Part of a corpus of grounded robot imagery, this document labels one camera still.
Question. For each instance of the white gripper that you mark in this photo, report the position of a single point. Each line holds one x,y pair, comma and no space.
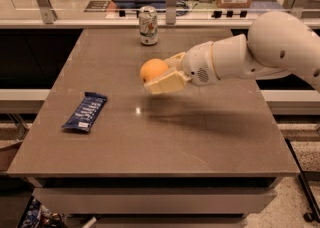
197,63

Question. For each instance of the orange fruit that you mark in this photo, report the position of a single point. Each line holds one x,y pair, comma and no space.
152,69

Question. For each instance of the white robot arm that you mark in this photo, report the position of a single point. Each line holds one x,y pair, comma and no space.
276,45

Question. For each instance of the blue rxbar wrapper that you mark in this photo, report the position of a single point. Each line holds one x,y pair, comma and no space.
87,112

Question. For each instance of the white green soda can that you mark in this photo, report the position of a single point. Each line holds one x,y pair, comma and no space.
148,25

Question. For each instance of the grey drawer front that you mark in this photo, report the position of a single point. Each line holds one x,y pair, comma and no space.
155,200

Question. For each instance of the metal post centre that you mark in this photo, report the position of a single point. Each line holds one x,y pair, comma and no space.
170,12

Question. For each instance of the metal post left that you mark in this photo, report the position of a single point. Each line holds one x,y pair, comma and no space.
47,12

